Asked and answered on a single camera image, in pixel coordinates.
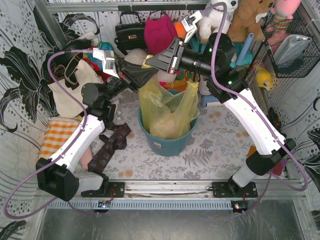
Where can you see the grey cable duct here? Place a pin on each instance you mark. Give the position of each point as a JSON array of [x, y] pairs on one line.
[[143, 205]]

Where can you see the black leather handbag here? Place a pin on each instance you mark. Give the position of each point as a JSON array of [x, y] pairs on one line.
[[130, 36]]

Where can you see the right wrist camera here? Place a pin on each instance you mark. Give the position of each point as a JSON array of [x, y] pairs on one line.
[[190, 24]]

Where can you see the teal folded cloth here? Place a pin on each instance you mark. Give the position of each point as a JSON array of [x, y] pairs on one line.
[[247, 59]]

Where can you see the orange plush toy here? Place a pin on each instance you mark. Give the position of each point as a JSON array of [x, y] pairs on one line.
[[180, 30]]

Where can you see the pink cloth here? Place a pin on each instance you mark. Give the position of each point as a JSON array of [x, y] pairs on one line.
[[86, 158]]

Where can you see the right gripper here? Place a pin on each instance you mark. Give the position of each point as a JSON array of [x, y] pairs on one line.
[[175, 58]]

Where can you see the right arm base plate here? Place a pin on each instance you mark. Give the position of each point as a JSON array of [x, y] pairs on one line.
[[222, 189]]

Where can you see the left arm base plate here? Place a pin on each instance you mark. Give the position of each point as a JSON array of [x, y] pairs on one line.
[[114, 189]]

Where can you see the colourful printed bag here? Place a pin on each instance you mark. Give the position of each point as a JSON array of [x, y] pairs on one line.
[[102, 45]]

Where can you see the orange checkered towel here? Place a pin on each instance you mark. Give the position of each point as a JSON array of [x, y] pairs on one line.
[[58, 132]]

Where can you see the cream canvas tote bag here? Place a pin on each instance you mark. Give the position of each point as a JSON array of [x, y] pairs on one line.
[[65, 106]]

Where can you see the white plush dog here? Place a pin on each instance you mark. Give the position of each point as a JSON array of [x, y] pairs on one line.
[[211, 20]]

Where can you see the brown patterned necktie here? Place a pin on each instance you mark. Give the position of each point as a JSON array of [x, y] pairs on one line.
[[117, 141]]

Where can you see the black wire basket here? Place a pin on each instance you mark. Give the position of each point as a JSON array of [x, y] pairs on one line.
[[301, 66]]

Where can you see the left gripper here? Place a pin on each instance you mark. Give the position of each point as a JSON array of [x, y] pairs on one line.
[[125, 75]]

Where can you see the brown teddy bear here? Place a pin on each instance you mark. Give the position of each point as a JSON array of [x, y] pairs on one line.
[[244, 19]]

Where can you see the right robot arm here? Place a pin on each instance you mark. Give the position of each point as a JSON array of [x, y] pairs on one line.
[[227, 85]]

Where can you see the rainbow striped bag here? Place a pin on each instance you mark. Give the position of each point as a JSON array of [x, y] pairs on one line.
[[180, 82]]

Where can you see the pink plush toy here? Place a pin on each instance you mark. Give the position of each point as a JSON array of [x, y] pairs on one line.
[[282, 14]]

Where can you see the pink white plush doll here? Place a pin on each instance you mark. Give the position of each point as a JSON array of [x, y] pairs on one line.
[[165, 78]]

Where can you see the wooden metal shelf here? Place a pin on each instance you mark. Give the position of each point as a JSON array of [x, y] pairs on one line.
[[260, 36]]

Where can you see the yellow trash bag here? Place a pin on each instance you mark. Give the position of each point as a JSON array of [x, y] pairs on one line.
[[166, 115]]

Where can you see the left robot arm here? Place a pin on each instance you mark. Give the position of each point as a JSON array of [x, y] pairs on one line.
[[55, 175]]

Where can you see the magenta fabric bag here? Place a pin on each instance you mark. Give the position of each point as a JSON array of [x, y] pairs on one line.
[[159, 34]]

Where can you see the silver foil pouch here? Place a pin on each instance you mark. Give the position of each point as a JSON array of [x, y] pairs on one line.
[[291, 48]]

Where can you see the aluminium front rail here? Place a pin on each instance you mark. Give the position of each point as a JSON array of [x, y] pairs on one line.
[[177, 189]]

